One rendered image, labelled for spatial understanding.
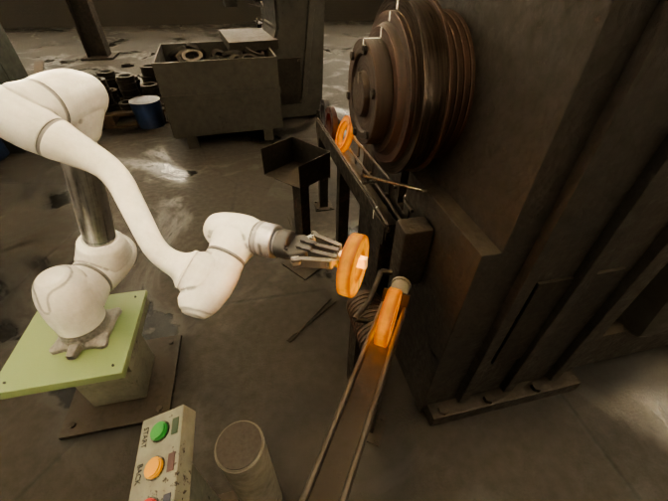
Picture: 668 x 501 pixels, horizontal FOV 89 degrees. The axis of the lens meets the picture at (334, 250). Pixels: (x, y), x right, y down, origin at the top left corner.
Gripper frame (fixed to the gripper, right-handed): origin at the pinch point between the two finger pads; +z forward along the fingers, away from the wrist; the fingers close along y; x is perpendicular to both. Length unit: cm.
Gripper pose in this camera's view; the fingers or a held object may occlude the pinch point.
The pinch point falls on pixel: (353, 259)
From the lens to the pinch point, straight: 81.7
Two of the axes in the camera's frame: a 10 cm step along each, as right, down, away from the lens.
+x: -0.3, -7.7, -6.4
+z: 9.3, 2.1, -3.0
